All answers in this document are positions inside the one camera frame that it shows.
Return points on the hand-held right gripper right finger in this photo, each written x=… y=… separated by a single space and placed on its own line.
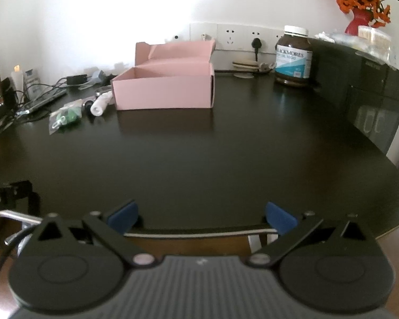
x=281 y=217

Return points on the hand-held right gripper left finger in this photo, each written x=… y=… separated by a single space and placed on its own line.
x=123 y=217

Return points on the green items plastic bag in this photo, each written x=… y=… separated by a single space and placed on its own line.
x=65 y=118

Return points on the white squeeze tube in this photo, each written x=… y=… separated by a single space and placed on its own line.
x=99 y=105

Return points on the pink cardboard box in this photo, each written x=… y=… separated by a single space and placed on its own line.
x=166 y=93

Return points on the black desktop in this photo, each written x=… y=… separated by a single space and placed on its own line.
x=199 y=159

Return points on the black smartphone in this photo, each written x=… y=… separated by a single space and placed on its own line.
x=41 y=101

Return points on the black box device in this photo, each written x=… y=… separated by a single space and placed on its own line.
x=9 y=94

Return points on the clear bottle blue cap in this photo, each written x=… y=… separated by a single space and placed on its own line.
x=32 y=84

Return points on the white tube yellow cap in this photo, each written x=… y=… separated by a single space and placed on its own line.
x=17 y=79

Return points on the black power adapter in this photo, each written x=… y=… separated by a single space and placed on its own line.
x=76 y=79

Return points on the blue USB charger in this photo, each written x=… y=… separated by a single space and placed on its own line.
x=99 y=77

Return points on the brown supplement bottle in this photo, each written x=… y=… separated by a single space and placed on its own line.
x=292 y=63

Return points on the black glossy cabinet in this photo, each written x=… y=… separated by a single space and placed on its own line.
x=359 y=83

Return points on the beige suction cup holder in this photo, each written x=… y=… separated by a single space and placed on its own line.
x=246 y=64

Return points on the black power plug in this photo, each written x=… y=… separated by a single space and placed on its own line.
x=256 y=44

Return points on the white crumpled tissue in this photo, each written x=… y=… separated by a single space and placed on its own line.
x=324 y=36

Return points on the clear cotton swab box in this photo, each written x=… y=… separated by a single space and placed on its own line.
x=374 y=38

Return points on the red vase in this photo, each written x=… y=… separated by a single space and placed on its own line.
x=357 y=23

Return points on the chrome chair frame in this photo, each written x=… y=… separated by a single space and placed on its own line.
x=13 y=216

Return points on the white wall socket panel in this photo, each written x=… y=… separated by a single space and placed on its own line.
x=232 y=36

